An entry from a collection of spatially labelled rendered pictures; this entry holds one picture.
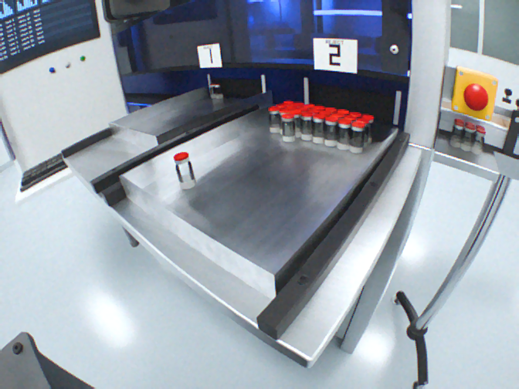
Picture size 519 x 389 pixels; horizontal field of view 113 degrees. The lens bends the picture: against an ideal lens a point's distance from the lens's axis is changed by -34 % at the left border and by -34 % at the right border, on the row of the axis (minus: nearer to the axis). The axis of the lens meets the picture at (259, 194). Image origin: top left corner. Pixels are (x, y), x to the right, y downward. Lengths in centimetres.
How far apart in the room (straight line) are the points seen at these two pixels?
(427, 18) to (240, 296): 45
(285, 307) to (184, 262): 11
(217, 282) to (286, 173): 19
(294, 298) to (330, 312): 3
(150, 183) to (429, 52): 47
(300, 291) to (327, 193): 15
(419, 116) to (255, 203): 32
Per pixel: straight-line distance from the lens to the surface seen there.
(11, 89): 105
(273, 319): 18
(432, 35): 46
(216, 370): 114
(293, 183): 33
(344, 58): 50
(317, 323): 20
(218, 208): 30
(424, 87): 47
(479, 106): 43
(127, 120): 73
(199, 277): 24
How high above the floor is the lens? 106
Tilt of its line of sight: 34 degrees down
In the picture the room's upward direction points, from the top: 6 degrees counter-clockwise
